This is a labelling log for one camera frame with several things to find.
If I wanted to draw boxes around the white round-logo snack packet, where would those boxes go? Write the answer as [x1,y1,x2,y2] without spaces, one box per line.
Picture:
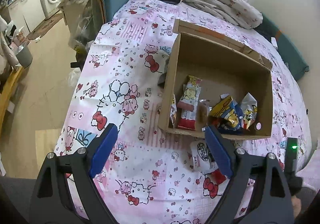
[190,140,218,174]

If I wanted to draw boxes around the yellow white chip bag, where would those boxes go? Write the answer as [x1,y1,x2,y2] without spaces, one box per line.
[240,93,258,130]

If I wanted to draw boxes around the yellow blue snack bag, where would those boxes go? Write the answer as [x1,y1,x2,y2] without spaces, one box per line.
[208,95,242,135]

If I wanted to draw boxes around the white red snack bar packet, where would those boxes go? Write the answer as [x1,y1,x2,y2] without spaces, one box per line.
[177,98,197,131]

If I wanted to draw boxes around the cartoon character snack packet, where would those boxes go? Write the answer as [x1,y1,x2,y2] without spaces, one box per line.
[183,75,202,105]

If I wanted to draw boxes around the small clear brown snack packet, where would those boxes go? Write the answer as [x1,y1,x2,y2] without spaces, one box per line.
[197,99,211,126]

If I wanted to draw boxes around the person's right hand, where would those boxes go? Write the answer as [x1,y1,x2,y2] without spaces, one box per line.
[291,196,302,218]

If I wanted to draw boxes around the pink cartoon print bedsheet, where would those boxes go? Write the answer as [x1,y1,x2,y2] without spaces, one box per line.
[55,0,312,223]

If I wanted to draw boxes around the teal headboard cushion right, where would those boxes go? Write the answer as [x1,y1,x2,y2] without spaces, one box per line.
[255,14,310,81]

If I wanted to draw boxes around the yellow wooden chair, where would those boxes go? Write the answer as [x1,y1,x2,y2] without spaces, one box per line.
[0,66,24,128]

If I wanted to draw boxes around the open brown cardboard box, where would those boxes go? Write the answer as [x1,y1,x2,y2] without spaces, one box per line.
[158,19,273,139]

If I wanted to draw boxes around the grey trash bin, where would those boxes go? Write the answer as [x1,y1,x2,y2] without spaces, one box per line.
[16,43,33,69]

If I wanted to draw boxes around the brown floor mat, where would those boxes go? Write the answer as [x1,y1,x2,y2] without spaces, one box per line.
[27,12,63,40]

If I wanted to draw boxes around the white kitchen cabinets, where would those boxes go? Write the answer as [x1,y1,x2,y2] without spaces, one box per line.
[8,0,45,36]

